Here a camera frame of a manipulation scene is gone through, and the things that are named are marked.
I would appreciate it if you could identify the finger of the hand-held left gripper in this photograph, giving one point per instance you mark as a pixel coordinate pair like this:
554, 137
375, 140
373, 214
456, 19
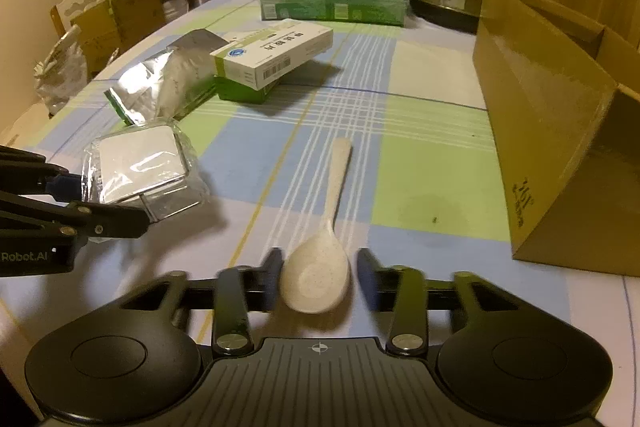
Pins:
115, 222
62, 187

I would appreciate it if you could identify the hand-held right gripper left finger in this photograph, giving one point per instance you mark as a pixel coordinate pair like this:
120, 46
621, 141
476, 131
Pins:
272, 279

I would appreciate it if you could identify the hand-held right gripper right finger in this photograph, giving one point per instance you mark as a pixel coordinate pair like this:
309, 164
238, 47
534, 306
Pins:
367, 279

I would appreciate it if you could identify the cream speckled spoon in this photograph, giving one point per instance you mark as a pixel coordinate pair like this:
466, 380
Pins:
315, 277

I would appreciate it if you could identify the clear-wrapped white box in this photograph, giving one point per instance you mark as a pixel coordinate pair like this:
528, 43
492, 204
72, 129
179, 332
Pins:
140, 157

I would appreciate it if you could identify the silver foil pouch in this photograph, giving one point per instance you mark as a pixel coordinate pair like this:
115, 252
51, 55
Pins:
160, 82

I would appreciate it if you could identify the green carton box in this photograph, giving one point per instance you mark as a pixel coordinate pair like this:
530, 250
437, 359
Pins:
240, 92

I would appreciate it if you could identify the white green medicine box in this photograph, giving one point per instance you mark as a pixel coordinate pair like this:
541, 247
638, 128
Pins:
270, 49

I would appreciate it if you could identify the brown cardboard box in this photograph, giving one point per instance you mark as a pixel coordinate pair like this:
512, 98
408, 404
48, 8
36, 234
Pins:
545, 117

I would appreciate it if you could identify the crumpled white plastic bag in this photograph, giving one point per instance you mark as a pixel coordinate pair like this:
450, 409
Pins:
60, 77

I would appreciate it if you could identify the checked blue green tablecloth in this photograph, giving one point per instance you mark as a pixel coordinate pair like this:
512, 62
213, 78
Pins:
430, 147

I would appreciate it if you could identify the brown carton with open flaps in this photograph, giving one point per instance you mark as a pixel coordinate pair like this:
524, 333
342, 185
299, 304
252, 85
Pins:
137, 12

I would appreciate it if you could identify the white bucket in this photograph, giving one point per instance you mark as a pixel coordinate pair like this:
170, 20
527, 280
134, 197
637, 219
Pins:
177, 7

